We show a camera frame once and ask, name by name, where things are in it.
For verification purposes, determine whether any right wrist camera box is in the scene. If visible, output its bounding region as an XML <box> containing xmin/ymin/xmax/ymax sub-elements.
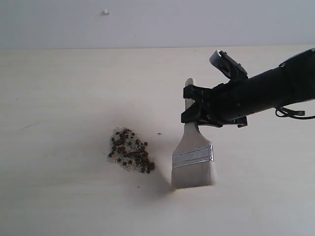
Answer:
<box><xmin>209</xmin><ymin>50</ymin><xmax>248</xmax><ymax>81</ymax></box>

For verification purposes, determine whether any white brush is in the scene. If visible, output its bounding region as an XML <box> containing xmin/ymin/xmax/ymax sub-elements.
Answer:
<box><xmin>171</xmin><ymin>78</ymin><xmax>217</xmax><ymax>190</ymax></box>

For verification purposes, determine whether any white wall hook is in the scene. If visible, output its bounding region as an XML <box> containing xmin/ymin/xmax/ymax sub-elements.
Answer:
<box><xmin>101</xmin><ymin>9</ymin><xmax>111</xmax><ymax>16</ymax></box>

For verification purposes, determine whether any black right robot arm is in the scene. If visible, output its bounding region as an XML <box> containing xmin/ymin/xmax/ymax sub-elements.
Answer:
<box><xmin>181</xmin><ymin>49</ymin><xmax>315</xmax><ymax>128</ymax></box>

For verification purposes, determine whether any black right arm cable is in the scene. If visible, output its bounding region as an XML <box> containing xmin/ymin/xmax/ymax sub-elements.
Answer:
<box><xmin>274</xmin><ymin>106</ymin><xmax>315</xmax><ymax>121</ymax></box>

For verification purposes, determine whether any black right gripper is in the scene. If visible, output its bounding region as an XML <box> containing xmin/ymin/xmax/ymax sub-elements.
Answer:
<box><xmin>181</xmin><ymin>83</ymin><xmax>248</xmax><ymax>128</ymax></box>

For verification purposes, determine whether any pile of pellets and grains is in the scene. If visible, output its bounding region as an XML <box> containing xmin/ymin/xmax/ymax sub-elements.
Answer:
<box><xmin>107</xmin><ymin>127</ymin><xmax>156</xmax><ymax>174</ymax></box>

